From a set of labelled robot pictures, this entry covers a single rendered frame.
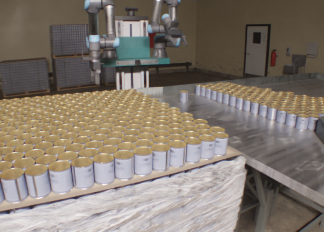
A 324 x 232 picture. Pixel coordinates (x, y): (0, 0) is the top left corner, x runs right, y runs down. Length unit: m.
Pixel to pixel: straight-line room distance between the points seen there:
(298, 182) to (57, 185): 0.81
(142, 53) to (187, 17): 9.44
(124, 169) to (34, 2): 9.28
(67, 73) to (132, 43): 5.88
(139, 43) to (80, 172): 1.92
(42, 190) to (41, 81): 7.45
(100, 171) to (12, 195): 0.27
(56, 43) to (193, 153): 7.46
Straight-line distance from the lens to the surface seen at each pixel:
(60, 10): 9.89
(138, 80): 2.65
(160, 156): 0.85
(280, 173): 1.03
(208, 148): 0.97
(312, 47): 8.05
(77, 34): 8.24
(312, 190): 0.97
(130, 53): 2.51
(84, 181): 0.79
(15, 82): 8.18
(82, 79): 8.36
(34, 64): 8.10
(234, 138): 1.28
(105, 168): 0.78
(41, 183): 0.77
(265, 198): 1.42
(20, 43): 9.77
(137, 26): 2.61
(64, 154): 0.87
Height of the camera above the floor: 1.56
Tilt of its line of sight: 17 degrees down
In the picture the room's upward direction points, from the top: straight up
